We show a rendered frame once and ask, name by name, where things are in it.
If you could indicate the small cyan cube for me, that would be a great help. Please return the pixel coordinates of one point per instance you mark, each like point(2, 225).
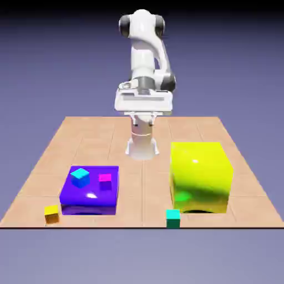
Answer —
point(80, 177)

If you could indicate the large yellow box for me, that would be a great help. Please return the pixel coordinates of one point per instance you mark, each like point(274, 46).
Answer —
point(199, 177)

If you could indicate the large blue box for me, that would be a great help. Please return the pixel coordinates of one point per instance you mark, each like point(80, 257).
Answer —
point(88, 190)

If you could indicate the small magenta cube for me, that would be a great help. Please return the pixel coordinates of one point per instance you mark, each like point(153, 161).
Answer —
point(105, 181)

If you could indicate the small teal cube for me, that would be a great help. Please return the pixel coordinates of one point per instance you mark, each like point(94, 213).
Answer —
point(173, 218)

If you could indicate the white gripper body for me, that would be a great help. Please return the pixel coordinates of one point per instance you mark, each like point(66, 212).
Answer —
point(143, 102)

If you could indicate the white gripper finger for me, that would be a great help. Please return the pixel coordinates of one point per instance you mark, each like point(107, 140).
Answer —
point(134, 120)
point(151, 119)

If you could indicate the small yellow cube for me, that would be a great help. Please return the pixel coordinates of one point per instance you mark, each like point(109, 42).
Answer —
point(51, 213)

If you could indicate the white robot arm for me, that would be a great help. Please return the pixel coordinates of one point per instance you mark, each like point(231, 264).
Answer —
point(142, 44)

